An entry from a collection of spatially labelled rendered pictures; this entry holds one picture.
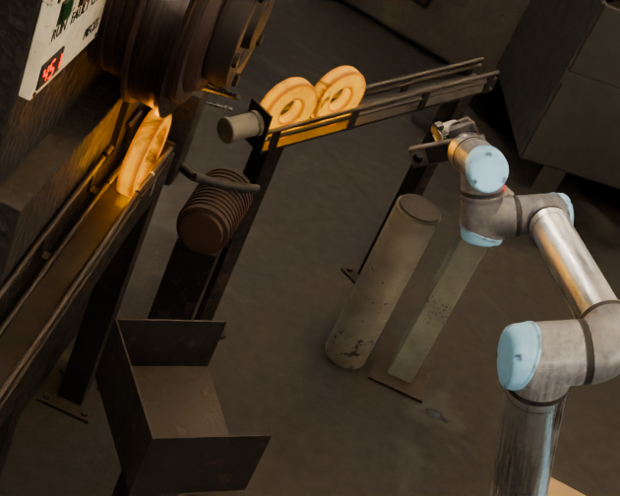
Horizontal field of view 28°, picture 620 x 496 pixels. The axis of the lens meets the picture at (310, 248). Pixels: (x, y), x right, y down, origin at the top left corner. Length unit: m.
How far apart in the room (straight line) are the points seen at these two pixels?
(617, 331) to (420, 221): 0.95
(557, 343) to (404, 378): 1.25
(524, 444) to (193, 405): 0.61
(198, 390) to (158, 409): 0.09
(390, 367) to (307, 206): 0.72
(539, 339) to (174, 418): 0.64
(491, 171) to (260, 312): 0.99
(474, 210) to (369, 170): 1.54
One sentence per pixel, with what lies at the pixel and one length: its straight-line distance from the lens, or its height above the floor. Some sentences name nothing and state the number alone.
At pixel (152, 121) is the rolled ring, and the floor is 0.84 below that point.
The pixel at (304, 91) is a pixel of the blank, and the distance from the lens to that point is 2.82.
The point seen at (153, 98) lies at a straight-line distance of 2.16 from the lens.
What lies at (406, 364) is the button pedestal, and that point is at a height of 0.06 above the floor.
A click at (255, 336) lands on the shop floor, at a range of 3.29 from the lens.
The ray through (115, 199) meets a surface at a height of 0.66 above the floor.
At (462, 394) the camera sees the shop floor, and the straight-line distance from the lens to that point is 3.45.
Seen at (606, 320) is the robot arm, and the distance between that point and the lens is 2.21.
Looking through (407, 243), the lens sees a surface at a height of 0.45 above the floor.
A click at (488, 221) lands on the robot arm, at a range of 2.66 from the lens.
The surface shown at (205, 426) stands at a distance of 2.14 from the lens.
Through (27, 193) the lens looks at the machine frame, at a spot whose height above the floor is 0.87.
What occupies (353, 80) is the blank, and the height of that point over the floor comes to 0.78.
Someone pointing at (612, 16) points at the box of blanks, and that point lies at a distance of 4.21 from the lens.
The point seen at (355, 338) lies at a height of 0.11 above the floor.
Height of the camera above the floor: 2.08
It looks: 34 degrees down
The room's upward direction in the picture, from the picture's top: 25 degrees clockwise
